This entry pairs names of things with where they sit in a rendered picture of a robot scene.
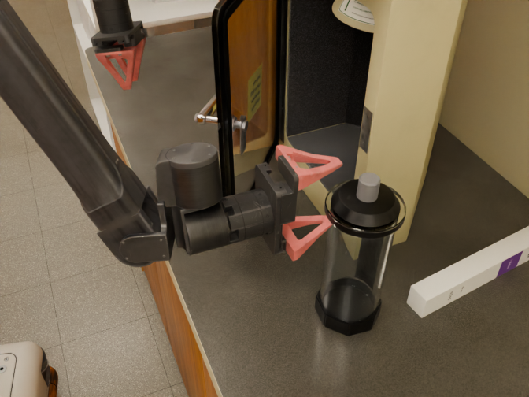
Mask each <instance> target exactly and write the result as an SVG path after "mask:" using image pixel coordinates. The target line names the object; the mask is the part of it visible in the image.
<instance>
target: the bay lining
mask: <svg viewBox="0 0 529 397"><path fill-rule="evenodd" d="M334 1H335V0H290V16H289V43H288V70H287V122H286V134H287V137H288V136H292V135H297V134H301V133H304V132H310V131H314V130H317V129H321V128H326V127H330V126H333V125H337V124H342V123H347V124H354V125H358V126H361V123H362V117H363V111H364V100H365V94H366V87H367V82H368V70H369V65H370V58H371V52H372V41H373V35H374V33H371V32H364V31H362V30H359V29H356V28H353V27H350V26H349V25H347V24H344V23H343V22H341V21H340V20H339V19H338V18H337V17H336V16H335V15H334V14H333V11H332V5H333V3H334Z"/></svg>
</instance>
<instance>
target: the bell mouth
mask: <svg viewBox="0 0 529 397"><path fill-rule="evenodd" d="M332 11H333V14H334V15H335V16H336V17H337V18H338V19H339V20H340V21H341V22H343V23H344V24H347V25H349V26H350V27H353V28H356V29H359V30H362V31H364V32H371V33H374V29H375V22H374V17H373V15H372V12H371V10H370V9H369V8H368V7H366V6H364V5H363V4H362V3H360V2H359V1H358V0H335V1H334V3H333V5H332Z"/></svg>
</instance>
